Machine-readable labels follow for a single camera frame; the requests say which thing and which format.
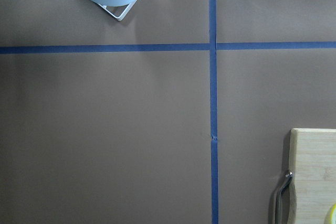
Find wooden cutting board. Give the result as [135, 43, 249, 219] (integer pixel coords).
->
[287, 128, 335, 223]

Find yellow lemon slices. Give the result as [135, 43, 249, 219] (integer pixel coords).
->
[327, 204, 336, 224]

